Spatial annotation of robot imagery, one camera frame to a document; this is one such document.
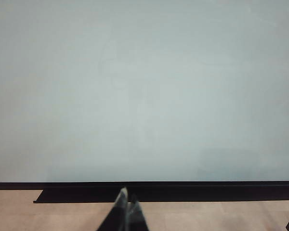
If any white glass whiteboard black frame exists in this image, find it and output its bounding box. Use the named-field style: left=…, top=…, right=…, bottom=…
left=0, top=0, right=289, bottom=191

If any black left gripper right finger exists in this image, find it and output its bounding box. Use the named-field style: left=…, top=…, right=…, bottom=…
left=127, top=193, right=150, bottom=231

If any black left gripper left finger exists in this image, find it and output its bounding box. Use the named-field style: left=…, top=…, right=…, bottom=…
left=96, top=187, right=129, bottom=231

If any black whiteboard pen tray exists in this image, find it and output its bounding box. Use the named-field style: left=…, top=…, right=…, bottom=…
left=33, top=182, right=289, bottom=204

